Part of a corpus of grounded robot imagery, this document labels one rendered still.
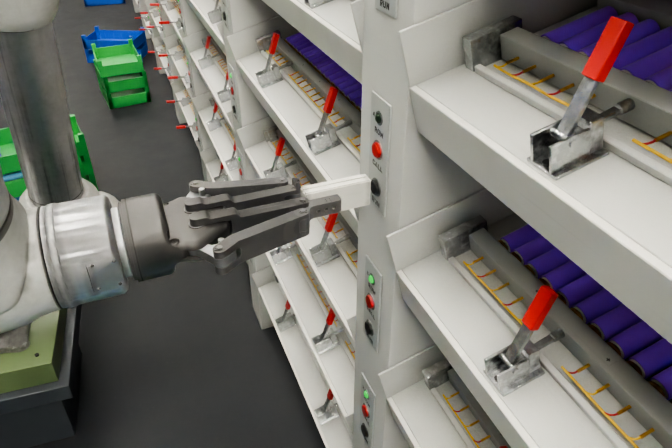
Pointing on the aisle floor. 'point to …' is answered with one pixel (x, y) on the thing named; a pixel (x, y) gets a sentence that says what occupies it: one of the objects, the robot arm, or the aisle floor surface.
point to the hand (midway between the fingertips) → (335, 195)
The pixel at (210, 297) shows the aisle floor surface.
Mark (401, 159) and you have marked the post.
